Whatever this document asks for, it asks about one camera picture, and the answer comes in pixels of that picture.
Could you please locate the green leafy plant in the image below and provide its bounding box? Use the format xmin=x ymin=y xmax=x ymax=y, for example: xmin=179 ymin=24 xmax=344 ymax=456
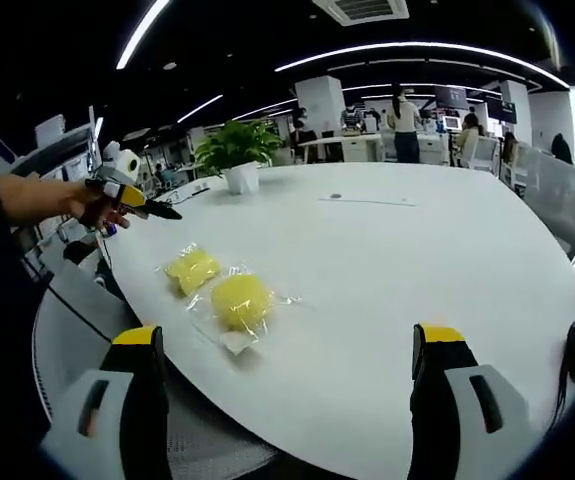
xmin=193 ymin=118 xmax=286 ymax=177

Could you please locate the person's left hand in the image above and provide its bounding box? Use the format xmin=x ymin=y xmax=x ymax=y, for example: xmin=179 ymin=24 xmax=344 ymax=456
xmin=64 ymin=177 xmax=131 ymax=233

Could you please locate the rectangular yellow silicone block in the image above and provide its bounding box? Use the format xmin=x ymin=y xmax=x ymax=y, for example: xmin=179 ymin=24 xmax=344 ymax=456
xmin=163 ymin=243 xmax=224 ymax=300

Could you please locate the round yellow silicone block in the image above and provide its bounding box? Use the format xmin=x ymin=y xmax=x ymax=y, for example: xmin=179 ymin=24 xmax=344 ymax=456
xmin=209 ymin=272 xmax=279 ymax=335

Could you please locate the curved ceiling light strip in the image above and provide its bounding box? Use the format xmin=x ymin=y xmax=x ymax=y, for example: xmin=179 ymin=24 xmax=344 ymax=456
xmin=273 ymin=41 xmax=571 ymax=92

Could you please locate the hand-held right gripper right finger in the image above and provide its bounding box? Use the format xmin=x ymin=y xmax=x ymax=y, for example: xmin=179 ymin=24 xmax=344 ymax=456
xmin=406 ymin=322 xmax=536 ymax=480

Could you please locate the person's dark clothing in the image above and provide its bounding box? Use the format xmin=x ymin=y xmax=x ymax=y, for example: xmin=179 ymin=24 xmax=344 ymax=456
xmin=0 ymin=127 xmax=54 ymax=454

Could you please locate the ceiling air conditioner unit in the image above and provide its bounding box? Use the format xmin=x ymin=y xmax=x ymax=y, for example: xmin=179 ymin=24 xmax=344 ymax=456
xmin=311 ymin=0 xmax=409 ymax=27

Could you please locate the white storage shelf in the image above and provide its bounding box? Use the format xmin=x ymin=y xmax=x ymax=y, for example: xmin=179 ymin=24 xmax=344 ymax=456
xmin=0 ymin=113 xmax=99 ymax=201

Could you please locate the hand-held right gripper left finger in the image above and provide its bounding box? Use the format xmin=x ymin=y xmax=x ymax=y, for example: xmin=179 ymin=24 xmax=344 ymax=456
xmin=39 ymin=323 xmax=173 ymax=480

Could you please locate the straight ceiling light strip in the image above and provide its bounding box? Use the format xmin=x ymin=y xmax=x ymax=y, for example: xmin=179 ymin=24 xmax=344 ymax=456
xmin=115 ymin=0 xmax=171 ymax=71

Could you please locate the grey desk partition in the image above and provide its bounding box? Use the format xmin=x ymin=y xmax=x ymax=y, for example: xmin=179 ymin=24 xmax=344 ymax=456
xmin=520 ymin=146 xmax=575 ymax=262

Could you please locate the white plant pot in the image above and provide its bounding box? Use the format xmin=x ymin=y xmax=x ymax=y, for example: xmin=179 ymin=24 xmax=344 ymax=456
xmin=223 ymin=162 xmax=262 ymax=195

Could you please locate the grey office chair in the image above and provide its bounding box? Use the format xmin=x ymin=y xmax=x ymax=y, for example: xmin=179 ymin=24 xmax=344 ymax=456
xmin=30 ymin=258 xmax=281 ymax=480

